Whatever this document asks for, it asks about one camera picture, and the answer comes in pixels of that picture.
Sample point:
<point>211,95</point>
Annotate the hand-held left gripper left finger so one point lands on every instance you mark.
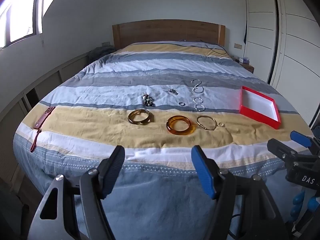
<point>113,170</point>

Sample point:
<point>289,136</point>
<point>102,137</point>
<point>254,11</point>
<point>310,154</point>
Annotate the silver clasp trinket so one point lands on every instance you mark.
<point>173,91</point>

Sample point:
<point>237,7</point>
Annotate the wall socket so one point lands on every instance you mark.
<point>106,44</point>
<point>238,46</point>

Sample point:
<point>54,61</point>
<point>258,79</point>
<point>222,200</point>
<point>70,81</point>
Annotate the grey cloth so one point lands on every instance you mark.
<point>98,52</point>

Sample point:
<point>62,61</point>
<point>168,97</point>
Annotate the amber bangle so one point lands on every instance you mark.
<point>181,125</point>

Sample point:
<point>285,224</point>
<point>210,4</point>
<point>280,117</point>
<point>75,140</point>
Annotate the window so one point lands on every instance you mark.
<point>20,12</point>

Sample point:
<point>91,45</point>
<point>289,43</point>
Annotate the white low cabinet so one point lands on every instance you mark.
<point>30,87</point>

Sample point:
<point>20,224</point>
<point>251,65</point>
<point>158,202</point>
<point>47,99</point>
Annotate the wooden headboard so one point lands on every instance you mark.
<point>167,32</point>

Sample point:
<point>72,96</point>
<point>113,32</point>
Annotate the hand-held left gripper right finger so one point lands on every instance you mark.
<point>203,170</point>

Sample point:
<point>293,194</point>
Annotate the dark olive bangle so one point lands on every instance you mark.
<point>139,117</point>

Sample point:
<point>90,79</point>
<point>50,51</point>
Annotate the tissue box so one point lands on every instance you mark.
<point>244,60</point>

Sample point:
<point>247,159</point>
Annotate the wooden nightstand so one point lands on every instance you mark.
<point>246,67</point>

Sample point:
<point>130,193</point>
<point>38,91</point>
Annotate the white wardrobe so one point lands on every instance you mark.
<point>282,37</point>

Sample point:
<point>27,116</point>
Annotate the red shallow box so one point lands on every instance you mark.
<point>260,105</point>

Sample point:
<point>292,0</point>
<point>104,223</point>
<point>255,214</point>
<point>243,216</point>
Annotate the thin gold bangle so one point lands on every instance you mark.
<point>206,123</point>

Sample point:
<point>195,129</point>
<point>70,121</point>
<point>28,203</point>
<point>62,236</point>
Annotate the striped duvet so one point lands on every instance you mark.
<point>105,85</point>

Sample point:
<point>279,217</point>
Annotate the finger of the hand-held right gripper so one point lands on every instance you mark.
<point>282,148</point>
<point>301,138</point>

